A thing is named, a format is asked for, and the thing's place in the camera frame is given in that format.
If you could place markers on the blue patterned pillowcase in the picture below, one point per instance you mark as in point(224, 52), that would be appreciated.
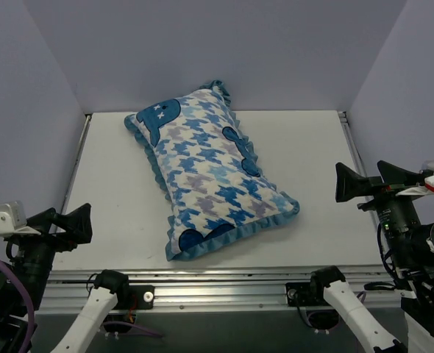
point(208, 171)

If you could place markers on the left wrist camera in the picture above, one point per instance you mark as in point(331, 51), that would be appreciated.
point(13, 220)

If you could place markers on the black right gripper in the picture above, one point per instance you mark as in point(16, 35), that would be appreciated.
point(380, 190)

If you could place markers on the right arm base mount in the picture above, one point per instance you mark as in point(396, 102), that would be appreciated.
point(300, 294)

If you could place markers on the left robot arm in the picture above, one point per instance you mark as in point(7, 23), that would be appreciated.
point(21, 292)

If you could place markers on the aluminium front rail frame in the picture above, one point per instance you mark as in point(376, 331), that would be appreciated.
point(186, 290)

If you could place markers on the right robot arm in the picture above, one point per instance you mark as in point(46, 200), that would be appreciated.
point(406, 249)

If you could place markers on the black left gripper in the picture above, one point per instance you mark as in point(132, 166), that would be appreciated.
point(50, 228)

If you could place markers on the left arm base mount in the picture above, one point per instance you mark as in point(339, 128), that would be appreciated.
point(136, 294)

